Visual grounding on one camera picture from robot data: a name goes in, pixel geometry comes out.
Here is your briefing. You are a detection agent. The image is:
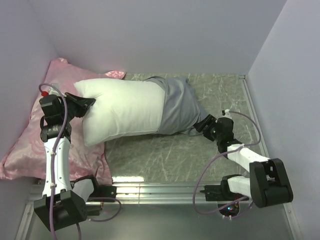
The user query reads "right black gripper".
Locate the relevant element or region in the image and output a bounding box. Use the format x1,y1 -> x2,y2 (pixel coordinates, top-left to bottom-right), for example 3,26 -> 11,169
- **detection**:
193,114 -> 222,142

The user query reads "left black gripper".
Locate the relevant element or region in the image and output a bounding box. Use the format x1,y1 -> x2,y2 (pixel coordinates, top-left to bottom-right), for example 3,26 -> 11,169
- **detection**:
60,92 -> 95,121

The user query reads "grey satin pillowcase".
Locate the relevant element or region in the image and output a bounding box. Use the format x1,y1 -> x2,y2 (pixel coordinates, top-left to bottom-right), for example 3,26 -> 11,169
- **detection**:
146,76 -> 209,137

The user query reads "white pillow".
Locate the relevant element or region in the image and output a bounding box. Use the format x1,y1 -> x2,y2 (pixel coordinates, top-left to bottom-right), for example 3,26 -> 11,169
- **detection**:
74,78 -> 165,147

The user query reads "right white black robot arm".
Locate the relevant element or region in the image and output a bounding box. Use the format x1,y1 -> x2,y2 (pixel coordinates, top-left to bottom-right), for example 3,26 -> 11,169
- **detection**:
194,111 -> 294,208

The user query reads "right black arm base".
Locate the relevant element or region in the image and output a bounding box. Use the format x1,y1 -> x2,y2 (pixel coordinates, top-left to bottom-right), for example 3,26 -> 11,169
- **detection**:
199,185 -> 244,219

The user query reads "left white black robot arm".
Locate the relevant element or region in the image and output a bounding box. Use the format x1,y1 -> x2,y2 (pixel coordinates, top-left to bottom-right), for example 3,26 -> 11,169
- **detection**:
34,91 -> 101,234

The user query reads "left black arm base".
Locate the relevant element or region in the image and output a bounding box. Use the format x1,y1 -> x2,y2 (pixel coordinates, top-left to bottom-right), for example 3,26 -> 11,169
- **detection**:
87,185 -> 118,217

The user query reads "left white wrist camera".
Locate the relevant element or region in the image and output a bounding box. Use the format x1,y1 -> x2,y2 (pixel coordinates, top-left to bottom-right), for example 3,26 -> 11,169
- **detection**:
39,83 -> 61,97

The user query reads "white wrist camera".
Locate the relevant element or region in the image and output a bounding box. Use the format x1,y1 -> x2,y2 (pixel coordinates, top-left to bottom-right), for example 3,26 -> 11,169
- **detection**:
221,109 -> 232,119
39,83 -> 61,97

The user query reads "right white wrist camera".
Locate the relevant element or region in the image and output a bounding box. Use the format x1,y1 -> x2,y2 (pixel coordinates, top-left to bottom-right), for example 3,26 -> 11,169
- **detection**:
221,109 -> 232,119

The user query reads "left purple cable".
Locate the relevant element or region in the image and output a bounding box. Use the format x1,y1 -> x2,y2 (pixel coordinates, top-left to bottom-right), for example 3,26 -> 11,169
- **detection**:
38,83 -> 123,240

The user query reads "aluminium mounting rail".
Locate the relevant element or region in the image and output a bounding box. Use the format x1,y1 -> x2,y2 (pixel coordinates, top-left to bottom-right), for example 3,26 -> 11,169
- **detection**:
14,181 -> 292,240

